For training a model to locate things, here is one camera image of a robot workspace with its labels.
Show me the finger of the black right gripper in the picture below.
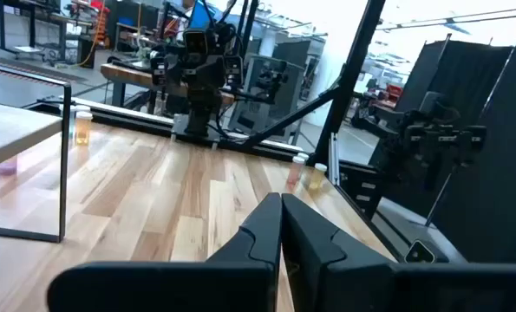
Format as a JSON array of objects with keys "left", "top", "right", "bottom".
[
  {"left": 150, "top": 54, "right": 205, "bottom": 88},
  {"left": 203, "top": 54, "right": 245, "bottom": 88}
]

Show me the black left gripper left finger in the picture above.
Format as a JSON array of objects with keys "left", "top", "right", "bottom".
[{"left": 47, "top": 192, "right": 284, "bottom": 312}]

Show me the black aluminium frame rail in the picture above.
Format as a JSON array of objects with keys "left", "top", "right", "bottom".
[{"left": 36, "top": 0, "right": 387, "bottom": 185}]

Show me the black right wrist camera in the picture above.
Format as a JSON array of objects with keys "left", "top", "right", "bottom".
[{"left": 182, "top": 28, "right": 211, "bottom": 55}]

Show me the yellow extension cable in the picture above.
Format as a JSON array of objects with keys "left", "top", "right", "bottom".
[{"left": 69, "top": 0, "right": 108, "bottom": 69}]

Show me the blue lit monitor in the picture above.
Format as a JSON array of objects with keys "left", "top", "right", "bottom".
[{"left": 188, "top": 0, "right": 218, "bottom": 30}]

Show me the black partition curtain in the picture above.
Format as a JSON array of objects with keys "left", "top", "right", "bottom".
[{"left": 368, "top": 33, "right": 516, "bottom": 263}]

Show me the red box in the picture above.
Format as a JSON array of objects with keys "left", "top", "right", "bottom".
[{"left": 382, "top": 83, "right": 405, "bottom": 104}]

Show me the black drawer unit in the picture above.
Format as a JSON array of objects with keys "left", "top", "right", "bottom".
[{"left": 336, "top": 159, "right": 389, "bottom": 220}]

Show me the wooden workbench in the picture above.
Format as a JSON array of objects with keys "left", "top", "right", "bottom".
[{"left": 100, "top": 62, "right": 237, "bottom": 107}]

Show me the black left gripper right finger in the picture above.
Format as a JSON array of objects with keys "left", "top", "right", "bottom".
[{"left": 282, "top": 192, "right": 516, "bottom": 312}]

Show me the black desk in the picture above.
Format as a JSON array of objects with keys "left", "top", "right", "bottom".
[{"left": 0, "top": 0, "right": 70, "bottom": 62}]

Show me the orange-red medicine bottle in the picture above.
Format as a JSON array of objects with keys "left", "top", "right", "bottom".
[{"left": 286, "top": 155, "right": 306, "bottom": 187}]

